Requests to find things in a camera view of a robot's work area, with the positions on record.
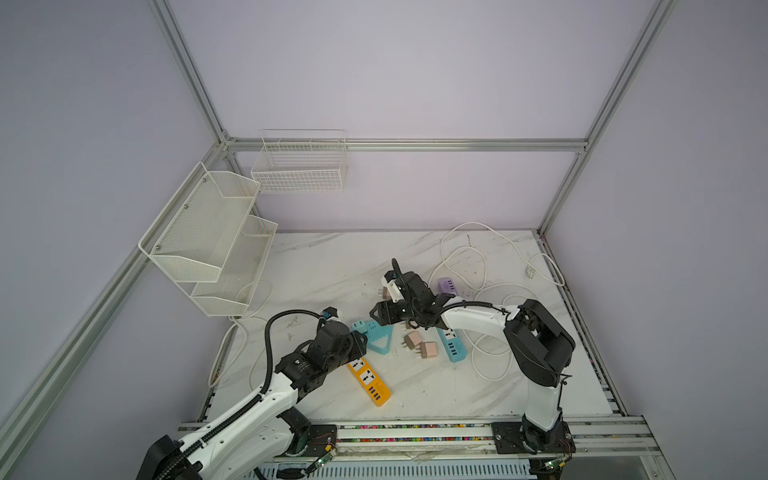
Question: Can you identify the aluminium frame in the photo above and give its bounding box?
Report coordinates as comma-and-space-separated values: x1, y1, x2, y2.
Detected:
0, 0, 768, 445

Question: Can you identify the white cable of purple strip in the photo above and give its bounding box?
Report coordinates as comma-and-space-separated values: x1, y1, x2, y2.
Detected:
427, 221, 566, 382

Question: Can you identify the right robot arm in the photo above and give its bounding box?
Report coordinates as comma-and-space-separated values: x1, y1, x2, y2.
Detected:
370, 260, 575, 454

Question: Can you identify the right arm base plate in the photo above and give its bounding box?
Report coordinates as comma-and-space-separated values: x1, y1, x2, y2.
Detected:
491, 420, 576, 455

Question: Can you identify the white wire basket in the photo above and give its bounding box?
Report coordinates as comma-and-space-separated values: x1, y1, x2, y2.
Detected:
251, 129, 348, 194

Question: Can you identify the purple power strip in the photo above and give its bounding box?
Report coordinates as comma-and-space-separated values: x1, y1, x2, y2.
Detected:
437, 277, 458, 296

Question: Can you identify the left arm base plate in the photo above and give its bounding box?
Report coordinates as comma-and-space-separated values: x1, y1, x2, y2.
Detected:
285, 424, 338, 458

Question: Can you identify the green plug triangular left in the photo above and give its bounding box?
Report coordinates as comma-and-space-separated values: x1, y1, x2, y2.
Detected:
352, 320, 368, 334

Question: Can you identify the teal triangular power strip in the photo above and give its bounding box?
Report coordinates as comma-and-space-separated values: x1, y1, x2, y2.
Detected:
363, 320, 393, 355

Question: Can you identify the pink plug orange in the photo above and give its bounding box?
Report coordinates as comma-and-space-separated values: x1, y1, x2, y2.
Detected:
403, 331, 423, 350
419, 342, 438, 359

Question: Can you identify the aluminium front rail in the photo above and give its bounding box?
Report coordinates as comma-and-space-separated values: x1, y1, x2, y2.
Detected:
158, 416, 676, 480

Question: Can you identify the white two-tier mesh shelf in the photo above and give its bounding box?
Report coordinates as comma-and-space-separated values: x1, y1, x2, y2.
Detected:
138, 163, 278, 317

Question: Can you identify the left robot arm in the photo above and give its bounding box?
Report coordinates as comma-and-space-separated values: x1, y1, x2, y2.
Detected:
137, 307, 368, 479

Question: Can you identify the blue power strip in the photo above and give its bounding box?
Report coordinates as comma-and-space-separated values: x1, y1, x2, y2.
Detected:
438, 329, 467, 363

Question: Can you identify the orange power strip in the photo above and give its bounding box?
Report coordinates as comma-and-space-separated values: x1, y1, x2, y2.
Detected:
347, 358, 391, 407

